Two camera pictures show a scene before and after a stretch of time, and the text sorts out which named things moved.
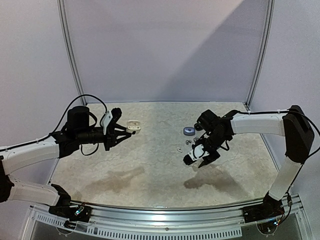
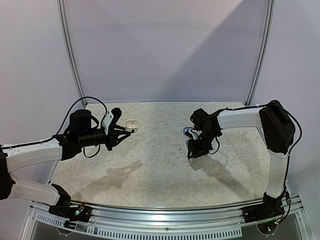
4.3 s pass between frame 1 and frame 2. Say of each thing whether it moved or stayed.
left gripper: stayed
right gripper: moved
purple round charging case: stayed
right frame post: stayed
